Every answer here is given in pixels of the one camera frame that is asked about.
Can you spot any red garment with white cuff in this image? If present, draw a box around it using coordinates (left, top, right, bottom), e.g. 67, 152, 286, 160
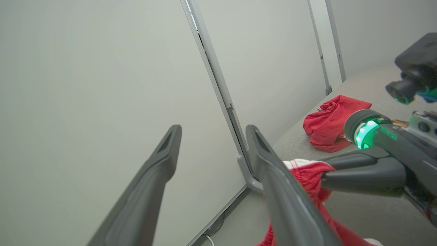
256, 159, 383, 246

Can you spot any large white partition panel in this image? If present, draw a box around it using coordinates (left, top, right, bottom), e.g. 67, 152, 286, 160
0, 0, 251, 246

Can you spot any grey upright partition foot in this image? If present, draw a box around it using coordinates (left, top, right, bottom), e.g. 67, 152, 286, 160
227, 104, 265, 192

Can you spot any blue right camera mount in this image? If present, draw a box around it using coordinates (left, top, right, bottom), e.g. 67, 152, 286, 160
417, 87, 437, 104

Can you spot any grey fabric sofa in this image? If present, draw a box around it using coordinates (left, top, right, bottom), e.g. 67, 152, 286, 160
272, 63, 437, 246

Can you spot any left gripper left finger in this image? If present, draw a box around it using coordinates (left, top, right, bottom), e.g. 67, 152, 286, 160
86, 124, 182, 246

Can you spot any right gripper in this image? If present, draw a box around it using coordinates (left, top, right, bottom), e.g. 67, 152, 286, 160
321, 109, 437, 226

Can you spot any white partition wall panel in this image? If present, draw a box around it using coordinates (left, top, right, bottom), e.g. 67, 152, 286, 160
187, 0, 332, 171

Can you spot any narrow white partition panel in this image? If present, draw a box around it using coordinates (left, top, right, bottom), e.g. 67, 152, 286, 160
308, 0, 437, 83

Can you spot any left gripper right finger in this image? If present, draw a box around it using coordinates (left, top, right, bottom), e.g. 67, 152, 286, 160
245, 125, 342, 246

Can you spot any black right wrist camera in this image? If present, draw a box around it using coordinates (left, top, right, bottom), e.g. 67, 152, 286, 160
385, 32, 437, 105

